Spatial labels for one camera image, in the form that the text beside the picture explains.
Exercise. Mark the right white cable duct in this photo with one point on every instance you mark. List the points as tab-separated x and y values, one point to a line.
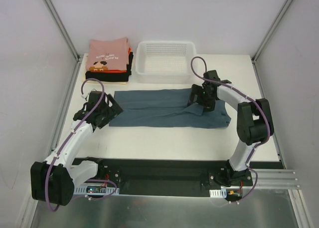
222	193

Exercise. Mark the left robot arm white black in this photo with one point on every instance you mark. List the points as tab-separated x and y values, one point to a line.
54	180

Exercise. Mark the pink folded t shirt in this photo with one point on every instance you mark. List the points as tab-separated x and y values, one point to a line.
108	55

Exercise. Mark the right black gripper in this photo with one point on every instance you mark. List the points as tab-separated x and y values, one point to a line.
198	98

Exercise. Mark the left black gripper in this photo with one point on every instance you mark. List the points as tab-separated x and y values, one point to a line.
109	109

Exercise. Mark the right aluminium side rail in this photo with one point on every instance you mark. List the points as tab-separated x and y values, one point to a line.
265	94

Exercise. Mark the aluminium frame post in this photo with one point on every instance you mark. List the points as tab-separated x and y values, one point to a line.
59	23
273	27

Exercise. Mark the front aluminium rail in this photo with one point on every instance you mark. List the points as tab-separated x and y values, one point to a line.
261	175

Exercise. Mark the black folded t shirt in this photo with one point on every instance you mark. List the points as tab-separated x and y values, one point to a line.
113	76

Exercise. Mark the left white cable duct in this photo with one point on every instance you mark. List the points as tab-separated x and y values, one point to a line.
95	190

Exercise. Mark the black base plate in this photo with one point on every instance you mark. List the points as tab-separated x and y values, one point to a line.
175	178

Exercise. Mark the left aluminium frame post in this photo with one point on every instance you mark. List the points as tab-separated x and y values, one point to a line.
59	23

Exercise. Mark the aluminium side rail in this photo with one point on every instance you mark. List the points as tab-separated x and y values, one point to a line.
61	126
265	94

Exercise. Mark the left aluminium side rail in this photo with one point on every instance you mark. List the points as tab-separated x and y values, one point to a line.
61	126

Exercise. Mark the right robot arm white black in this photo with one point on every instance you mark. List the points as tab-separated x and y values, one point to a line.
254	119

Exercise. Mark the white cable duct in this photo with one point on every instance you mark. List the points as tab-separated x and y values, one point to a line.
222	193
95	190

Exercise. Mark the white plastic basket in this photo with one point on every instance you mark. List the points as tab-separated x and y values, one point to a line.
164	62

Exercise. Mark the blue-grey t shirt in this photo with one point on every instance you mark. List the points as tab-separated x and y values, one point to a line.
166	109

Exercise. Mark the right aluminium frame post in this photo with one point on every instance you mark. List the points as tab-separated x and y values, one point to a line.
273	27

